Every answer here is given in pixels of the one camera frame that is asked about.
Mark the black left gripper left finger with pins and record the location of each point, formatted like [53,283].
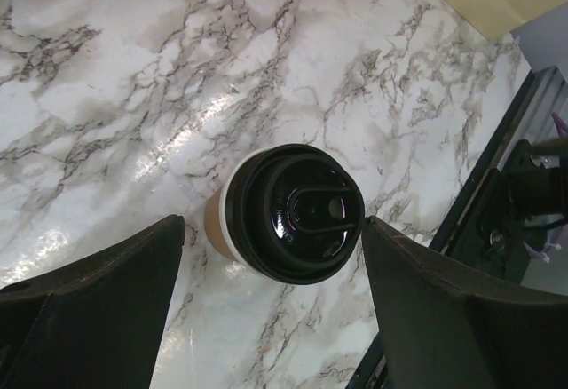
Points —
[97,322]

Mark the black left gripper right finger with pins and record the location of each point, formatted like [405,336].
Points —
[447,325]

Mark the black plastic cup lid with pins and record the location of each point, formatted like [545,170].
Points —
[292,213]

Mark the brown paper coffee cup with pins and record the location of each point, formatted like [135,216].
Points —
[215,224]

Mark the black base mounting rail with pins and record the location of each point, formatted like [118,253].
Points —
[513,205]

